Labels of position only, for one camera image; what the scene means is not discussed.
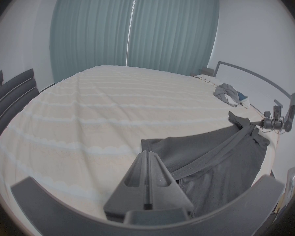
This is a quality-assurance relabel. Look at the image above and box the white printed pillow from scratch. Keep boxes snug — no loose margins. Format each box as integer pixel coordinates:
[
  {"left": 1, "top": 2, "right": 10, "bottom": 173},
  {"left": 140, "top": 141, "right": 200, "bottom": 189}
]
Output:
[{"left": 194, "top": 74, "right": 223, "bottom": 85}]

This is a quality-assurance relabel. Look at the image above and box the black T-shirt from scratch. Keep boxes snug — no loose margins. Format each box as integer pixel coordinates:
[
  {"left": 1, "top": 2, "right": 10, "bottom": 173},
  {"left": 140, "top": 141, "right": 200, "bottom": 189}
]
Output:
[{"left": 141, "top": 111, "right": 271, "bottom": 218}]

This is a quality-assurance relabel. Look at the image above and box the grey bedside table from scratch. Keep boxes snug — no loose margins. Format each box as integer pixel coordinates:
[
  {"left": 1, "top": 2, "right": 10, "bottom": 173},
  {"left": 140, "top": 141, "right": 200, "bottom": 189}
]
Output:
[{"left": 190, "top": 67, "right": 215, "bottom": 78}]

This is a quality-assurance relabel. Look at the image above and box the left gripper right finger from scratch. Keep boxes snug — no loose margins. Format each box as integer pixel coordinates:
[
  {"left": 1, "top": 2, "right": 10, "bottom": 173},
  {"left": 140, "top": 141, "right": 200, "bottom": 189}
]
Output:
[{"left": 148, "top": 151, "right": 195, "bottom": 212}]

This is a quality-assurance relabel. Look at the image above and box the grey garment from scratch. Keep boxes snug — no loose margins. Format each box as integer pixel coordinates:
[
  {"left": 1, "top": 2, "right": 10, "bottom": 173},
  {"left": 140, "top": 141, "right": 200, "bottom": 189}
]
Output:
[{"left": 213, "top": 83, "right": 240, "bottom": 108}]

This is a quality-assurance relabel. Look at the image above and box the black chest of drawers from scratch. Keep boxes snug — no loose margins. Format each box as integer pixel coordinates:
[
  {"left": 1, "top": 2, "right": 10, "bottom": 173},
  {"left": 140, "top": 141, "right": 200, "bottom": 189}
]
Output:
[{"left": 0, "top": 69, "right": 40, "bottom": 144}]

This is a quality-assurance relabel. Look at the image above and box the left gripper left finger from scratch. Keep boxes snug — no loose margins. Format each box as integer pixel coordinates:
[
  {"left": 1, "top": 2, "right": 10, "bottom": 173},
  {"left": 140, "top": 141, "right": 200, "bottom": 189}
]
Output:
[{"left": 103, "top": 151, "right": 148, "bottom": 212}]

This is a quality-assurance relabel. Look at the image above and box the bed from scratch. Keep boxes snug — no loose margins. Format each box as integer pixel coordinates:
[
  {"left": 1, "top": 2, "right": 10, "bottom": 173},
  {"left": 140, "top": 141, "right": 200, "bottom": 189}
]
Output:
[{"left": 0, "top": 61, "right": 293, "bottom": 224}]

